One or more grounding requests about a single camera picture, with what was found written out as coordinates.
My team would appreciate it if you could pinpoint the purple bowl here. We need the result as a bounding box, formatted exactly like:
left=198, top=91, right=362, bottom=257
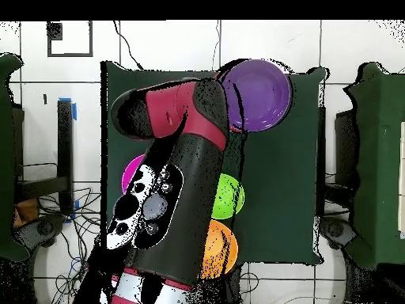
left=218, top=58, right=294, bottom=134

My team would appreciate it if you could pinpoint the green bowl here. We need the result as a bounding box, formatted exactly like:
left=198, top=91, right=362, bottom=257
left=211, top=173, right=247, bottom=221

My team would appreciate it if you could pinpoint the large light orange bowl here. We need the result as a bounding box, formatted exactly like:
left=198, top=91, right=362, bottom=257
left=199, top=218, right=240, bottom=280

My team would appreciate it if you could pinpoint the green covered side table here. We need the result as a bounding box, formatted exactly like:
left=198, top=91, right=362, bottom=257
left=0, top=52, right=29, bottom=262
left=344, top=61, right=405, bottom=270

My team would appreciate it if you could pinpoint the dark green table cloth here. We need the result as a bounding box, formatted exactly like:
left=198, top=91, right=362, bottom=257
left=100, top=59, right=329, bottom=266

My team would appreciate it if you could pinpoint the black square floor frame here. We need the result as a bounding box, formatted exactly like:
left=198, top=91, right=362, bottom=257
left=47, top=21, right=95, bottom=58

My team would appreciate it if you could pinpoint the large magenta bowl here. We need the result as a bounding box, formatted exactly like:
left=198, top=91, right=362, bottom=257
left=120, top=154, right=146, bottom=196

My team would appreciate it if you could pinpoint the black metal stand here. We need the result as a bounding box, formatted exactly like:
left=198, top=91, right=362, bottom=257
left=15, top=97, right=78, bottom=219

